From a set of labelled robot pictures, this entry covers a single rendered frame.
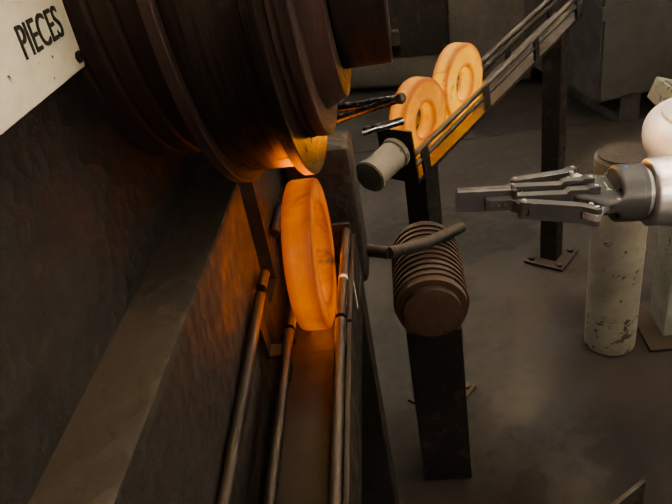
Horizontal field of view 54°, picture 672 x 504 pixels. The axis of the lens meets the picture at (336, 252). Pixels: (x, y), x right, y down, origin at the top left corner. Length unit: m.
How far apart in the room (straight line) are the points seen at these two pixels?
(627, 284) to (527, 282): 0.43
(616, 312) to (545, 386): 0.24
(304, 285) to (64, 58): 0.35
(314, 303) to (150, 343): 0.26
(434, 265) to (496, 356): 0.65
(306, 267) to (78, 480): 0.36
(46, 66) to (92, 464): 0.25
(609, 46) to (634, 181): 1.97
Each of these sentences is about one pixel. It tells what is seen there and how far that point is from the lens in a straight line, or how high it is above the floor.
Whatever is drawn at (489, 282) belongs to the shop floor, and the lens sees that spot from 2.00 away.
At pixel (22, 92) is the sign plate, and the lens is 0.44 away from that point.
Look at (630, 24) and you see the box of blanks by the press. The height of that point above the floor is 0.40.
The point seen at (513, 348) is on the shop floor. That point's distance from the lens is 1.77.
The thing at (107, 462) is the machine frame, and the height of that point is 0.87.
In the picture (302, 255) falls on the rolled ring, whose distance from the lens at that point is 0.71.
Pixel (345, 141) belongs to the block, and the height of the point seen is 0.80.
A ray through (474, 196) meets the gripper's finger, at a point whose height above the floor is 0.75.
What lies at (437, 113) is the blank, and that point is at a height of 0.70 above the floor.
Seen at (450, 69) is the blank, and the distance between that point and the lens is 1.32.
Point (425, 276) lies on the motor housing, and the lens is 1.12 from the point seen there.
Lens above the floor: 1.17
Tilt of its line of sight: 32 degrees down
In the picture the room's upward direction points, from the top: 10 degrees counter-clockwise
